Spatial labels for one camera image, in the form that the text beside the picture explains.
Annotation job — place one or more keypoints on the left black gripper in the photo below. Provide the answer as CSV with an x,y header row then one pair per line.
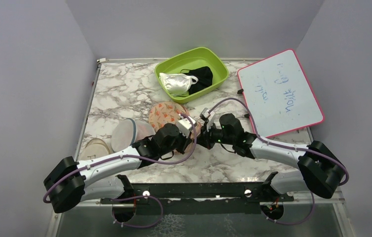
x,y
186,141

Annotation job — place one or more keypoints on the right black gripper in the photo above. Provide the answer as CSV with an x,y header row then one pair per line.
x,y
204,138

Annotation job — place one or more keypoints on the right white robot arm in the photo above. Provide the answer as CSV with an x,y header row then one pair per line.
x,y
317,169

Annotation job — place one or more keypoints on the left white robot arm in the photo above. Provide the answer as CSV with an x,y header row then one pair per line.
x,y
67,184

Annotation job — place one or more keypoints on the white mesh laundry bag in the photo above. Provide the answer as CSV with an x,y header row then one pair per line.
x,y
129,131

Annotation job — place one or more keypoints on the white satin bra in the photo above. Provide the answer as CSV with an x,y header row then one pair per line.
x,y
177,84

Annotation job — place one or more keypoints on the black bra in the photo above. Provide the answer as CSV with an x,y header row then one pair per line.
x,y
204,77

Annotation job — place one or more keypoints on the beige bra cup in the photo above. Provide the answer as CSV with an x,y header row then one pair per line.
x,y
95,148

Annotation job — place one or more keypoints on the pink framed whiteboard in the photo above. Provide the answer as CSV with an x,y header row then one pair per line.
x,y
279,95

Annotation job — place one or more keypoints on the green plastic basin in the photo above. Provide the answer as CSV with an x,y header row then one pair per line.
x,y
200,62

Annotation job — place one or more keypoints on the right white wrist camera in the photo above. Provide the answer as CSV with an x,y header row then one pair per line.
x,y
208,116

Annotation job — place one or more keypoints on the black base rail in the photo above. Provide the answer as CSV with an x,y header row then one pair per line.
x,y
193,198

